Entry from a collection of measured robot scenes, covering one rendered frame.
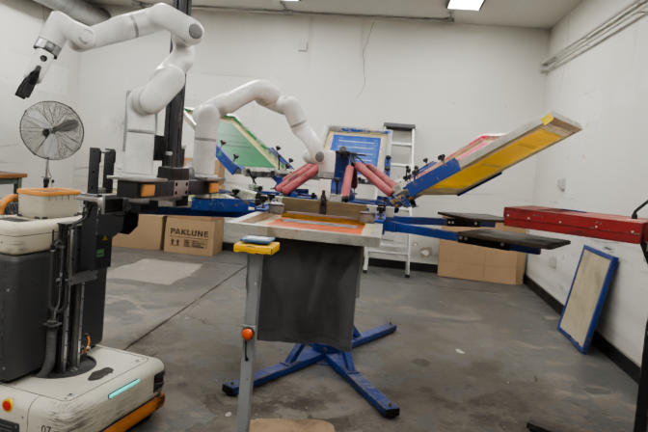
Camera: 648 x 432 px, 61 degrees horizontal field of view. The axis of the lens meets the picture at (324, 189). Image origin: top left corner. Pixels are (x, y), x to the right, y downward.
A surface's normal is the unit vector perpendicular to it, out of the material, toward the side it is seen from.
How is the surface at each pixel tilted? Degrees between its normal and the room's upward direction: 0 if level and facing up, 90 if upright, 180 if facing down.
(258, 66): 90
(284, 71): 90
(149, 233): 91
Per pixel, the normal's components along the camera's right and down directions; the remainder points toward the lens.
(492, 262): -0.10, -0.17
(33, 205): -0.32, 0.06
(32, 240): 0.95, 0.10
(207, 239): -0.10, 0.04
